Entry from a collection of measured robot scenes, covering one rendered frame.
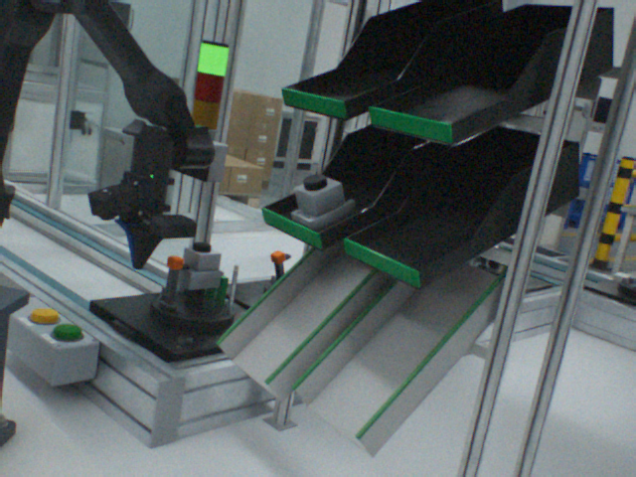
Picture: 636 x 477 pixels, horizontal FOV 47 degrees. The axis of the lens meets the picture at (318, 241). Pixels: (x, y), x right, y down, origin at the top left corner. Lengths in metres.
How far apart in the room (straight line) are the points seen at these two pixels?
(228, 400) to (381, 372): 0.29
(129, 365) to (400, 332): 0.39
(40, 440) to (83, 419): 0.08
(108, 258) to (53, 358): 0.54
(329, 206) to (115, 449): 0.44
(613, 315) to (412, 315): 1.16
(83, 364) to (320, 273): 0.37
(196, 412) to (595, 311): 1.28
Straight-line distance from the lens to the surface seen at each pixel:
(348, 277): 1.05
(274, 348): 1.02
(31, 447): 1.07
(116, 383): 1.12
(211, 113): 1.38
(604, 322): 2.09
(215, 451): 1.09
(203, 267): 1.20
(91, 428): 1.12
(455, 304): 0.96
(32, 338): 1.17
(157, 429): 1.07
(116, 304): 1.27
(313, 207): 0.91
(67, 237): 1.77
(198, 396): 1.09
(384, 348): 0.96
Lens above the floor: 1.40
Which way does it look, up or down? 13 degrees down
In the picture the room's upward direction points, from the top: 11 degrees clockwise
